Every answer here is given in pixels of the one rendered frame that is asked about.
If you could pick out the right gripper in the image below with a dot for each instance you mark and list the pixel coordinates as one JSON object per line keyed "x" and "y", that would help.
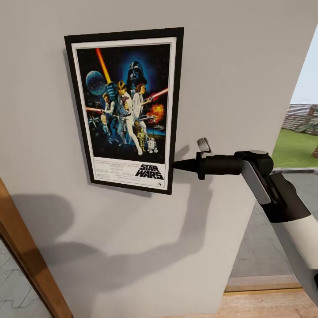
{"x": 215, "y": 165}

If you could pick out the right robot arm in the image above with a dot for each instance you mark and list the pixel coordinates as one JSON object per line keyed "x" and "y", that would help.
{"x": 294, "y": 225}

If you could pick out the door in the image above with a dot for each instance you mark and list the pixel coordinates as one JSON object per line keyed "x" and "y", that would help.
{"x": 27, "y": 288}

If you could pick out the poster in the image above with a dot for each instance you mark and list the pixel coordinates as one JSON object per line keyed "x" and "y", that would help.
{"x": 126, "y": 86}

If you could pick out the fixed window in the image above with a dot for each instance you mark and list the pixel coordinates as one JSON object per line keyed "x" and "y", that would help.
{"x": 261, "y": 265}

